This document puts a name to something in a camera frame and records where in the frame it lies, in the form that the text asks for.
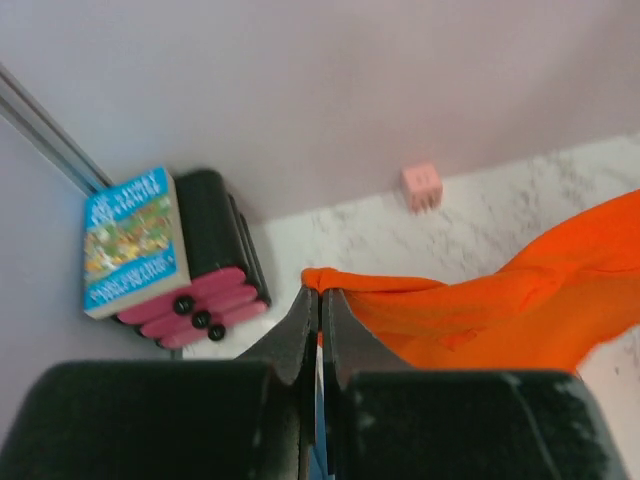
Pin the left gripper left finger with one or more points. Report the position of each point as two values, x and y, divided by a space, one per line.
285 432

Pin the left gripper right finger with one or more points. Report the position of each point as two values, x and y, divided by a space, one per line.
349 347

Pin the orange t shirt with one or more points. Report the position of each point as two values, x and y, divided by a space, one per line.
570 290

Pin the black pink drawer organizer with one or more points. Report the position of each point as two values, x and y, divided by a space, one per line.
227 287

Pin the folded blue t shirt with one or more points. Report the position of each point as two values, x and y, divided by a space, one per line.
319 459

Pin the pink cube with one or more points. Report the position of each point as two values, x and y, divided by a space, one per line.
422 187

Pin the blue treehouse book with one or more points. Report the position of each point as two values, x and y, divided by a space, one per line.
134 248

